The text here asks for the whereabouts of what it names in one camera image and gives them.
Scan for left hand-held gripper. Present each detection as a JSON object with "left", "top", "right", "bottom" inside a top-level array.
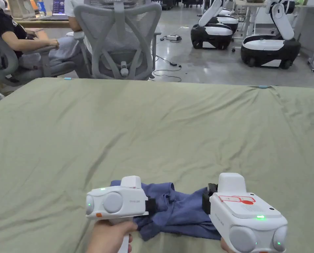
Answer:
[{"left": 85, "top": 176, "right": 156, "bottom": 253}]

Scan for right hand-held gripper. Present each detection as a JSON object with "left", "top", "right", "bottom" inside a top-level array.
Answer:
[{"left": 201, "top": 172, "right": 289, "bottom": 253}]

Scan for dark blue shirt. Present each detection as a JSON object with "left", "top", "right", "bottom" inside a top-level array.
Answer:
[{"left": 111, "top": 180, "right": 222, "bottom": 241}]

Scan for person's right hand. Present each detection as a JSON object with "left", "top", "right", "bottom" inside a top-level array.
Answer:
[{"left": 220, "top": 236, "right": 238, "bottom": 253}]

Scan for person's left hand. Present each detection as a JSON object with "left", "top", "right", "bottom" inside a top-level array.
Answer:
[{"left": 90, "top": 220, "right": 138, "bottom": 253}]

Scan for bed with pale green sheet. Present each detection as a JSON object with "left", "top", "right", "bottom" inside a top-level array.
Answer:
[{"left": 0, "top": 77, "right": 314, "bottom": 253}]

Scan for grey mesh office chair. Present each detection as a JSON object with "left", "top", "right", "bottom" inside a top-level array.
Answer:
[
  {"left": 0, "top": 26, "right": 76, "bottom": 89},
  {"left": 73, "top": 0, "right": 162, "bottom": 81}
]

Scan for white and black mobile robot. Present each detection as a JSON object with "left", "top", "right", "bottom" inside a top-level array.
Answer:
[
  {"left": 191, "top": 0, "right": 233, "bottom": 50},
  {"left": 215, "top": 7, "right": 239, "bottom": 34},
  {"left": 241, "top": 0, "right": 301, "bottom": 70}
]

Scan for wooden desk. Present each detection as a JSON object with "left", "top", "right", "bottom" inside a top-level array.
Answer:
[{"left": 13, "top": 15, "right": 71, "bottom": 29}]

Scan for white-legged table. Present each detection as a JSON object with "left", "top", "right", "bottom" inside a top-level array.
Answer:
[{"left": 232, "top": 0, "right": 269, "bottom": 52}]

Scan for black floor cable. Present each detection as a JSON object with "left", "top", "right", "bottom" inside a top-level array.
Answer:
[{"left": 154, "top": 37, "right": 182, "bottom": 83}]

